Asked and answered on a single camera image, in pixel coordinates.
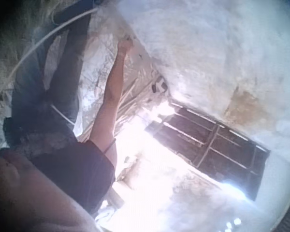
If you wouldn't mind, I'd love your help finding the white plastic sheet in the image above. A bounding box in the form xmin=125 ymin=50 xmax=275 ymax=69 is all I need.
xmin=73 ymin=9 xmax=160 ymax=138

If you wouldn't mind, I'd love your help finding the person's right hand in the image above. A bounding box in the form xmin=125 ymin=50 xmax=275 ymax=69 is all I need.
xmin=117 ymin=36 xmax=134 ymax=58

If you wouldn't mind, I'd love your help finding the white cable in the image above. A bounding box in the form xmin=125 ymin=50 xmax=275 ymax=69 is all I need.
xmin=9 ymin=6 xmax=100 ymax=76

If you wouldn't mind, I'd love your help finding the black and white small device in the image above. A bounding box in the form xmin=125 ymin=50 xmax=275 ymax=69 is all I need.
xmin=150 ymin=75 xmax=169 ymax=94

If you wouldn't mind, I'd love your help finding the brown wooden window frame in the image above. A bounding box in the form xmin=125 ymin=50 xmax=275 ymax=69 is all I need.
xmin=145 ymin=101 xmax=271 ymax=202

